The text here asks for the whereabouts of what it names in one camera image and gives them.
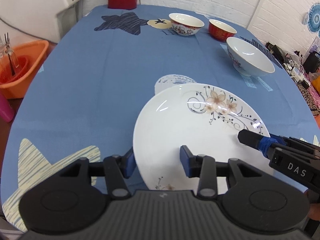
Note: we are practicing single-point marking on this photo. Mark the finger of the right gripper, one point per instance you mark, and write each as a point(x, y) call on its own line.
point(256, 141)

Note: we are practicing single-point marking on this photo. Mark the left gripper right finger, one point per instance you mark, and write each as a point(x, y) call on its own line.
point(202, 167)

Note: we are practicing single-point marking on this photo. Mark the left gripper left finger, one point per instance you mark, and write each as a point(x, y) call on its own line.
point(117, 168)

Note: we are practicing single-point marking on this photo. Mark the white floral plate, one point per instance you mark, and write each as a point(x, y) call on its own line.
point(204, 118)

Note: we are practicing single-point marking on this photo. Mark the large white bowl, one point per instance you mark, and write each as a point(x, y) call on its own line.
point(247, 59)

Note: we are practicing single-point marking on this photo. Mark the red gold bowl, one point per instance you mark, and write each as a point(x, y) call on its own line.
point(220, 30)

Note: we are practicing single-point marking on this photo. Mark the floral red rim bowl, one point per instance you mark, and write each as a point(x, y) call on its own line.
point(185, 25)

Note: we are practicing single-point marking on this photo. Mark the right hand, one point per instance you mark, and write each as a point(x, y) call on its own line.
point(313, 215)

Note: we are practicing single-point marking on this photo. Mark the blue patterned tablecloth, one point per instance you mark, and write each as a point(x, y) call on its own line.
point(89, 91)

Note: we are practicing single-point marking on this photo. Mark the pink plastic cup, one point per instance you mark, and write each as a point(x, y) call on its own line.
point(6, 111)

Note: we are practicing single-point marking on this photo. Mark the blue paper fan decoration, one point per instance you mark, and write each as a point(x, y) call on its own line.
point(312, 19)

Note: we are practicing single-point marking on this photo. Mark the orange plastic basin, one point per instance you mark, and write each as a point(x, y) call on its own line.
point(31, 56)

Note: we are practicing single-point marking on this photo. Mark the glass reed diffuser bottle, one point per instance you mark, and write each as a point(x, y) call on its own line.
point(8, 56)

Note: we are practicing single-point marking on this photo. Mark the white appliance with screen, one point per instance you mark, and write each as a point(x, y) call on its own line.
point(27, 20)

